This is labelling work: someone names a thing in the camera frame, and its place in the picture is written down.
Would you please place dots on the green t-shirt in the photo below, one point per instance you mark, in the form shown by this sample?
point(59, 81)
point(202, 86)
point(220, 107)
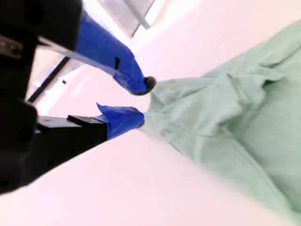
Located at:
point(223, 141)

